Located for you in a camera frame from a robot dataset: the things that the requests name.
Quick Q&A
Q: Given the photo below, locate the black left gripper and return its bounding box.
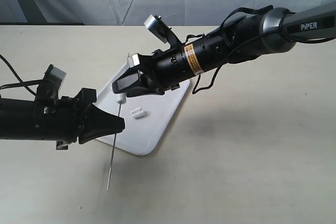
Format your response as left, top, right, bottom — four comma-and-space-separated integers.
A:
31, 88, 124, 150

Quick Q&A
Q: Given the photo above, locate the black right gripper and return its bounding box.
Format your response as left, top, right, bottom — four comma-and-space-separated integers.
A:
112, 35, 228, 97

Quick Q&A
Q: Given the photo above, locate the white marshmallow bottom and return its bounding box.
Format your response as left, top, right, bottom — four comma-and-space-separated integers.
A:
117, 93, 127, 105

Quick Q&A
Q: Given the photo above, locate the white marshmallow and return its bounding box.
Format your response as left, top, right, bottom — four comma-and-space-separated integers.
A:
136, 109, 145, 118
117, 93, 127, 105
131, 107, 142, 119

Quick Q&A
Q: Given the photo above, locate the white marshmallow top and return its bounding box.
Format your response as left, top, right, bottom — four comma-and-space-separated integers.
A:
131, 107, 142, 119

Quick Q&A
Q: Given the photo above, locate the thin metal skewer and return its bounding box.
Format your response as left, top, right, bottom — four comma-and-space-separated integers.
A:
107, 105, 122, 192

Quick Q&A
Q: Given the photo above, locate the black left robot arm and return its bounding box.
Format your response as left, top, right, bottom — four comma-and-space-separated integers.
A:
1, 88, 125, 150

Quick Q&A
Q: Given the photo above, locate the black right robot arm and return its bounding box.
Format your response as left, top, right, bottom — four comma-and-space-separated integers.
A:
111, 3, 335, 98

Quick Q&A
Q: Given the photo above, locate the white rectangular plastic tray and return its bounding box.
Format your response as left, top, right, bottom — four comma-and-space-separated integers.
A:
98, 80, 191, 156

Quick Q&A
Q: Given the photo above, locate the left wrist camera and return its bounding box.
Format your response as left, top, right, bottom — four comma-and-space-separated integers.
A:
36, 64, 66, 100

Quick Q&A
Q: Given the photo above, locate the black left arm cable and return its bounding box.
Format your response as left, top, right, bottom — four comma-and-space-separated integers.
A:
0, 55, 40, 96

